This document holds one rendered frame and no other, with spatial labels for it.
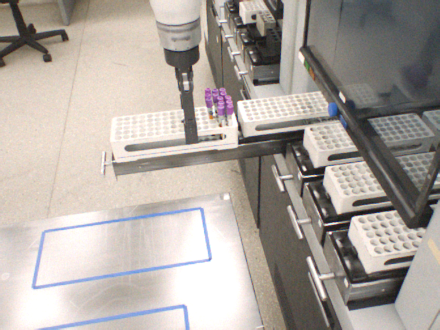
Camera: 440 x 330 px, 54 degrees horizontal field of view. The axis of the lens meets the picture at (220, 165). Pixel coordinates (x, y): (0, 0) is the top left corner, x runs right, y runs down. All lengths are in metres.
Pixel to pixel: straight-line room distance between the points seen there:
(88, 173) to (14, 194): 0.38
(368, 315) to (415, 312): 0.10
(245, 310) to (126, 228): 0.31
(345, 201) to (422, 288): 0.24
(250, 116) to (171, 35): 0.37
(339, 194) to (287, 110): 0.32
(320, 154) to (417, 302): 0.39
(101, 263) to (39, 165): 1.69
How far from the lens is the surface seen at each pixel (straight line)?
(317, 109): 1.18
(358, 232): 0.87
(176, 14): 0.86
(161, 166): 1.14
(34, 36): 3.80
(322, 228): 0.96
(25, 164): 2.59
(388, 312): 0.94
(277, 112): 1.16
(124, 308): 0.83
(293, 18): 1.31
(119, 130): 1.04
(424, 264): 0.80
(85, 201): 2.24
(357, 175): 0.99
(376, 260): 0.85
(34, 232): 1.01
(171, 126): 1.02
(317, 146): 1.04
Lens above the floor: 1.52
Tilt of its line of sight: 41 degrees down
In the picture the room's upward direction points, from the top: 3 degrees counter-clockwise
